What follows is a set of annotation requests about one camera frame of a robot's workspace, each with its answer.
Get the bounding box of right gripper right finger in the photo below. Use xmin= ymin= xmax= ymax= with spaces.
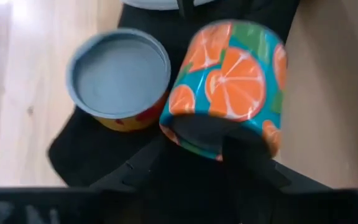
xmin=224 ymin=130 xmax=331 ymax=187

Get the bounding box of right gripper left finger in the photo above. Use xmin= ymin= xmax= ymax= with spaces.
xmin=89 ymin=136 xmax=180 ymax=187

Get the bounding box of teal orange-slices print can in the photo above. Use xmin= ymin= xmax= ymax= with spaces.
xmin=158 ymin=20 xmax=288 ymax=161

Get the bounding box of short yellow figs can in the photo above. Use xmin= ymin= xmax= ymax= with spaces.
xmin=66 ymin=27 xmax=172 ymax=133

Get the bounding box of black mat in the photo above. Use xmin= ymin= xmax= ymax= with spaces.
xmin=47 ymin=0 xmax=301 ymax=188

